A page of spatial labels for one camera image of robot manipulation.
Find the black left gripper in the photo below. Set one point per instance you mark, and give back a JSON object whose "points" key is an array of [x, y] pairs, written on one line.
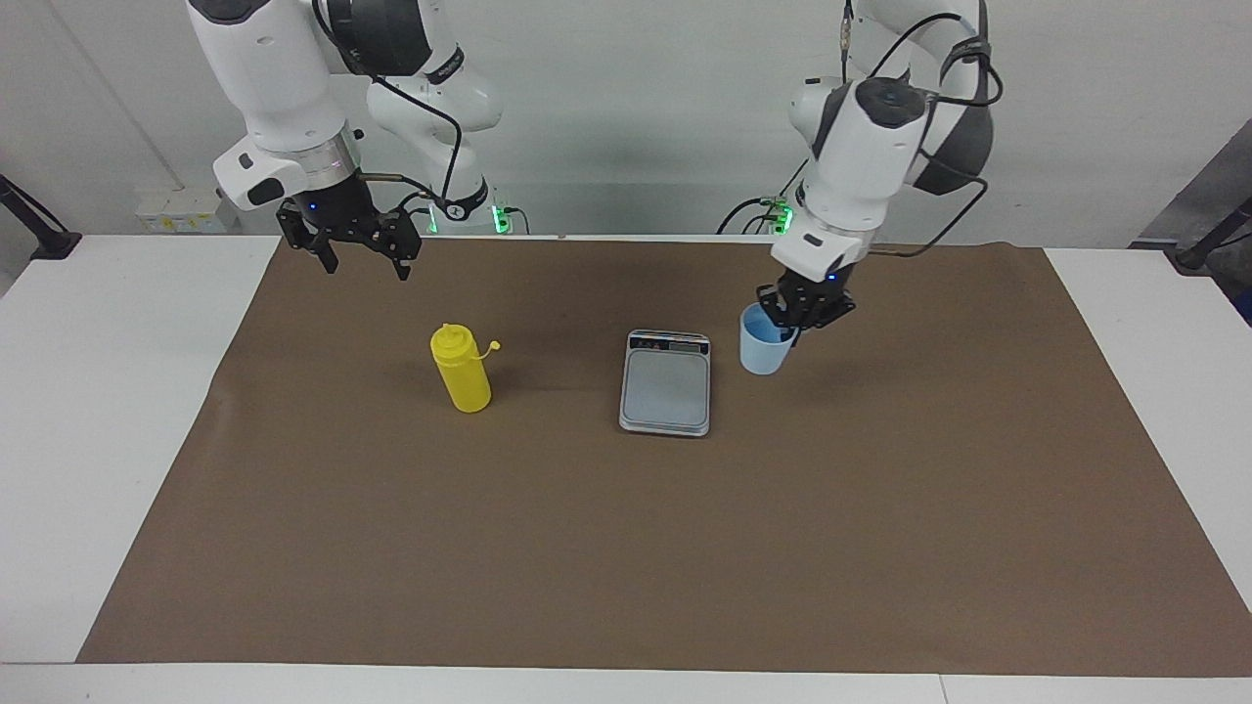
{"points": [[812, 301]]}

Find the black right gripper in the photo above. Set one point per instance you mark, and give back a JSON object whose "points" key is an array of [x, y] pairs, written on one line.
{"points": [[342, 215]]}

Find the light blue plastic cup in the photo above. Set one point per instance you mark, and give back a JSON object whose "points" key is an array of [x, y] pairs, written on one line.
{"points": [[763, 357]]}

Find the yellow squeeze bottle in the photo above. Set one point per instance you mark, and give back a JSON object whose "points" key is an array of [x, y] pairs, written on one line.
{"points": [[462, 381]]}

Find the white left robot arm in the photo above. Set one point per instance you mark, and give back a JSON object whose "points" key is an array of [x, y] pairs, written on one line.
{"points": [[871, 147]]}

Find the silver digital kitchen scale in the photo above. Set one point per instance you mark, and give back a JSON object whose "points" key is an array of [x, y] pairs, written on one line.
{"points": [[665, 391]]}

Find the brown table mat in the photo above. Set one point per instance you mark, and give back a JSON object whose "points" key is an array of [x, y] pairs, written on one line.
{"points": [[587, 548]]}

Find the black clamp stand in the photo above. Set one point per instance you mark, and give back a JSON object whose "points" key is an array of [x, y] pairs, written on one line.
{"points": [[54, 242], [1198, 256]]}

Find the white wall socket box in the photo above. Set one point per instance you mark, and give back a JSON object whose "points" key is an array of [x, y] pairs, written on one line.
{"points": [[181, 210]]}

